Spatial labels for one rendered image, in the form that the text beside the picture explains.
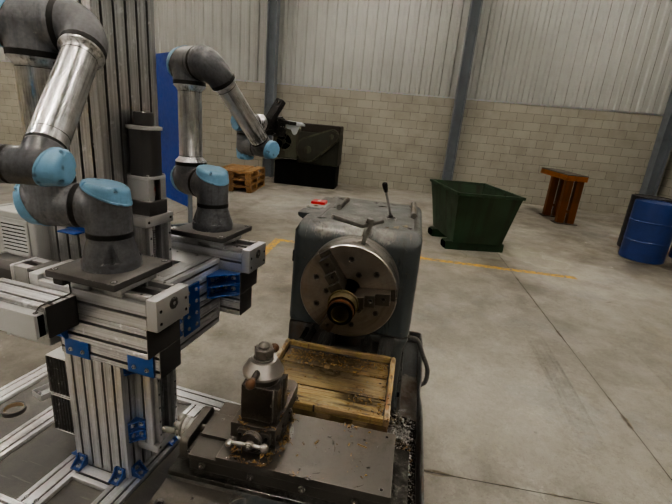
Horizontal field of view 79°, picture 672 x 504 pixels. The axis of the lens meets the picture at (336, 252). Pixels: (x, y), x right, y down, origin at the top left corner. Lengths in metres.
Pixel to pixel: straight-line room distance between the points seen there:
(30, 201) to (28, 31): 0.39
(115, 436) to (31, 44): 1.31
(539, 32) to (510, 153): 2.79
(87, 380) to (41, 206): 0.76
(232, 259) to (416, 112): 9.97
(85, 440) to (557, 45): 11.63
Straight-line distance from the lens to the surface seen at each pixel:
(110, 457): 1.96
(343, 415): 1.11
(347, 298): 1.19
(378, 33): 11.57
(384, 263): 1.27
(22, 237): 1.67
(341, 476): 0.87
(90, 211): 1.21
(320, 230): 1.45
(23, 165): 0.98
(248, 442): 0.87
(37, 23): 1.23
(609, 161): 12.41
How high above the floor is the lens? 1.59
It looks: 18 degrees down
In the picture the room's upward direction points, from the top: 5 degrees clockwise
